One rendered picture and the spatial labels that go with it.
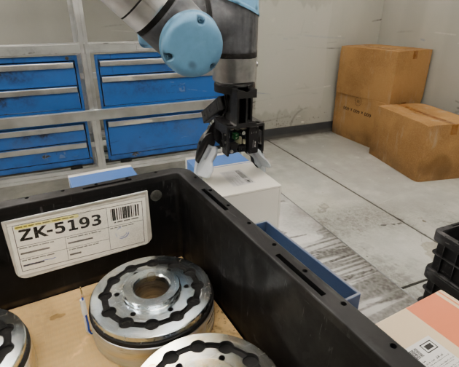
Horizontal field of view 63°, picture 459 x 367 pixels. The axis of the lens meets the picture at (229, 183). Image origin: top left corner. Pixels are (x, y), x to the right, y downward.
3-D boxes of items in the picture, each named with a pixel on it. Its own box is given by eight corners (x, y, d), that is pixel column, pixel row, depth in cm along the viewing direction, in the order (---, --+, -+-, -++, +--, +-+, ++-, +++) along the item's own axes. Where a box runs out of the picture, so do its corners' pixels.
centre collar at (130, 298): (117, 282, 33) (116, 276, 33) (171, 267, 35) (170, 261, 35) (129, 320, 29) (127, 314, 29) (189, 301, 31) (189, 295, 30)
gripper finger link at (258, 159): (273, 187, 73) (250, 154, 68) (259, 175, 78) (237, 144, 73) (285, 177, 73) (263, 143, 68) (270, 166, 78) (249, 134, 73)
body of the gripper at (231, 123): (225, 160, 64) (225, 89, 59) (208, 145, 72) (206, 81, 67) (264, 154, 67) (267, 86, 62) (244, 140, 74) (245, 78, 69)
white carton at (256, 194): (186, 195, 84) (185, 158, 80) (235, 186, 88) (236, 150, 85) (220, 241, 67) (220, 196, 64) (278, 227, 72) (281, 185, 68)
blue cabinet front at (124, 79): (108, 159, 209) (93, 54, 185) (227, 143, 235) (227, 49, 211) (109, 162, 206) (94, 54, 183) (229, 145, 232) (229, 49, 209)
